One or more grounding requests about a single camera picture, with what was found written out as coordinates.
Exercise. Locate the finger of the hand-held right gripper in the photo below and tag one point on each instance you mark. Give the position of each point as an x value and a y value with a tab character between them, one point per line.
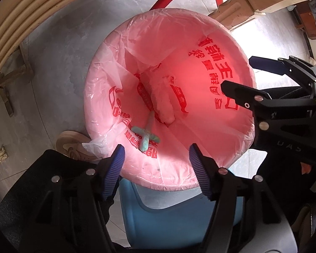
266	64
242	93

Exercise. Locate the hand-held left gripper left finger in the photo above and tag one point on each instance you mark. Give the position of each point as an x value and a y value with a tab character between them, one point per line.
113	174

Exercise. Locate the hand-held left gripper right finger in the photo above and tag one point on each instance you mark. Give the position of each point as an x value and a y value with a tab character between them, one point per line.
200	174

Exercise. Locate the pink plastic bin liner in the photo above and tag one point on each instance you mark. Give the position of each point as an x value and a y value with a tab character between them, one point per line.
213	110

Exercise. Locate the blue trash bin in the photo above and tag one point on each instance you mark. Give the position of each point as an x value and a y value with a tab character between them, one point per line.
137	216

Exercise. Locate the teal paper stick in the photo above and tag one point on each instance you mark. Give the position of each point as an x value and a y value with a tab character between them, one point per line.
144	143
137	130

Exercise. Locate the beige sneaker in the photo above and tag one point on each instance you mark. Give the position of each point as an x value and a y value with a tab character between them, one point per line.
71	142

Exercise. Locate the brown wooden cabinet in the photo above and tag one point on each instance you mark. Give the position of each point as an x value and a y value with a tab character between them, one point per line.
308	21

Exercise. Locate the white crumpled wrapper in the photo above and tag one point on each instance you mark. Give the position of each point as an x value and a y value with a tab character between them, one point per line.
160	95

